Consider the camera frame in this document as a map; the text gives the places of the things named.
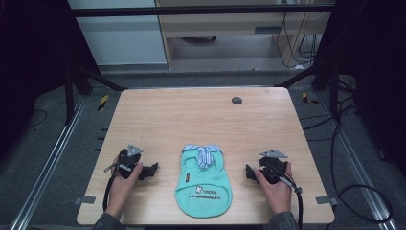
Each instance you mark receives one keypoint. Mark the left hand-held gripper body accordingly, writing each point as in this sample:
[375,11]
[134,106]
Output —
[127,158]

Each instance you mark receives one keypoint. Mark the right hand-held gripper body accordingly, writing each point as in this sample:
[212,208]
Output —
[273,164]

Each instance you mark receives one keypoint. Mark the person's right hand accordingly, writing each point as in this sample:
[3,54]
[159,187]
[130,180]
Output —
[277,196]

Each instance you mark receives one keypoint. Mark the person's left hand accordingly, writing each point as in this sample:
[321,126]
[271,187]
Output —
[121,191]

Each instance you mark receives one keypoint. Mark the teal pet shirt striped collar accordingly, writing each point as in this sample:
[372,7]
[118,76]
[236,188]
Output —
[203,191]

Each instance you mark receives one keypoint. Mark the yellow black striped tape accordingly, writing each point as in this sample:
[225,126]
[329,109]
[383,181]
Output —
[309,99]
[102,103]

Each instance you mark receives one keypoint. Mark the grey round table grommet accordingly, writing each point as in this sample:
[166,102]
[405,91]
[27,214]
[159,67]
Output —
[236,100]

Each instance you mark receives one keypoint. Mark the black metal stand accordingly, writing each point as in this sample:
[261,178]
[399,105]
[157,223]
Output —
[69,96]
[333,92]

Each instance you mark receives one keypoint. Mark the white cabinet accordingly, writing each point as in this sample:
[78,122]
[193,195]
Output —
[121,35]

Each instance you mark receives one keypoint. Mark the grey table bracket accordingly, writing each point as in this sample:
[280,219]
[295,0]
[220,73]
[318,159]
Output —
[85,200]
[327,200]

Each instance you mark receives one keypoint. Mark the aluminium floor rail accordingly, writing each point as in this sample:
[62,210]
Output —
[357,166]
[51,159]

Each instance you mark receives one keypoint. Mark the black horizontal frame bar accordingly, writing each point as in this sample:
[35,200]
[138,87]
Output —
[191,11]

